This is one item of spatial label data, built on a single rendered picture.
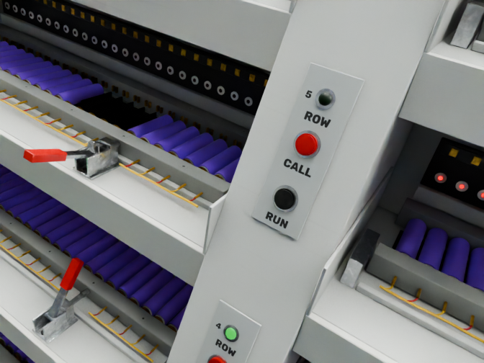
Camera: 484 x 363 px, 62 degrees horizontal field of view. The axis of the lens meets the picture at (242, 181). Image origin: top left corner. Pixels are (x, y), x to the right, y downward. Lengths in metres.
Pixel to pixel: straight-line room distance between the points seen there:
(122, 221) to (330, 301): 0.20
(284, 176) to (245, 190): 0.04
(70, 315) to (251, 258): 0.27
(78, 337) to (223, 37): 0.37
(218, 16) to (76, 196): 0.23
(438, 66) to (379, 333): 0.19
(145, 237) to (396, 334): 0.23
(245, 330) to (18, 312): 0.31
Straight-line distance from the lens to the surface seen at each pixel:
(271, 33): 0.32
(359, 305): 0.35
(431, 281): 0.36
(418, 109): 0.30
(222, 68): 0.51
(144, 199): 0.40
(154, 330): 0.50
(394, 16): 0.30
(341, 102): 0.29
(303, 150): 0.29
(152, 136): 0.46
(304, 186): 0.30
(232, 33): 0.34
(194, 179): 0.39
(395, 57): 0.29
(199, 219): 0.38
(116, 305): 0.52
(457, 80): 0.29
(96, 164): 0.43
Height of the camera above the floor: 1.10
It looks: 14 degrees down
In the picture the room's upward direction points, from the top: 20 degrees clockwise
